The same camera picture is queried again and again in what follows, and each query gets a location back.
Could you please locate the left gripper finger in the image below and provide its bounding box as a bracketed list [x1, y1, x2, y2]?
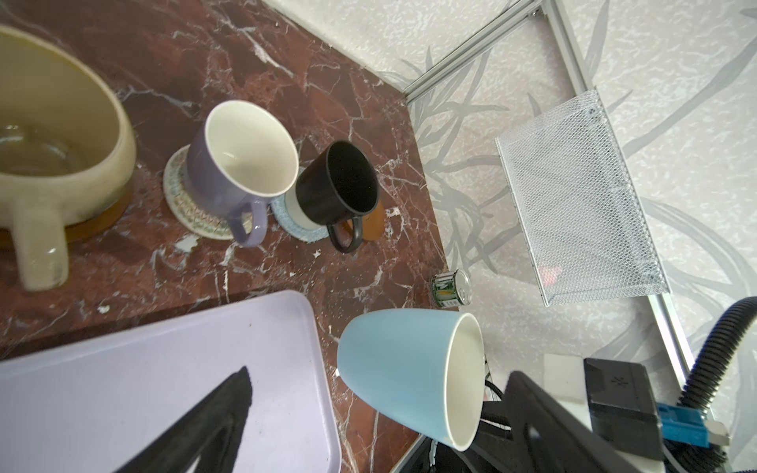
[119, 367, 254, 472]

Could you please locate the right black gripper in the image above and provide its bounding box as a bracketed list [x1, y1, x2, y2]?
[413, 372, 638, 472]

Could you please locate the white mug blue handle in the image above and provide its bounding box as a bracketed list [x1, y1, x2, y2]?
[337, 309, 486, 451]

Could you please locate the beige spiral woven coaster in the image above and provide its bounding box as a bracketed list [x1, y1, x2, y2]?
[164, 132, 270, 246]

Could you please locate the grey round coaster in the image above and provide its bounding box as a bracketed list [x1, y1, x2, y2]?
[271, 187, 328, 244]

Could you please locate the brown wooden coaster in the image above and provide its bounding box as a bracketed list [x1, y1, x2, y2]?
[1, 169, 135, 259]

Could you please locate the amber brown coaster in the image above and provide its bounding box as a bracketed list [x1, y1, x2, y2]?
[339, 201, 386, 242]

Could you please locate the black mug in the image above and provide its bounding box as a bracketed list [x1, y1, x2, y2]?
[295, 140, 380, 253]

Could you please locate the beige mug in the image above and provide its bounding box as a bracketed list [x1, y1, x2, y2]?
[1, 26, 137, 292]

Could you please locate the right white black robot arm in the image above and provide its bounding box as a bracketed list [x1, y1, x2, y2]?
[407, 297, 756, 472]

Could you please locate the lavender plastic tray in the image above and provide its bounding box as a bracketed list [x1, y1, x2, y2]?
[1, 291, 342, 472]

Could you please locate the pink object in basket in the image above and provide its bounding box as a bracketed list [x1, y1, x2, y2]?
[538, 265, 563, 288]

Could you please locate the white wire mesh basket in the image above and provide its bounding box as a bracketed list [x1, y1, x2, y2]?
[496, 90, 670, 307]

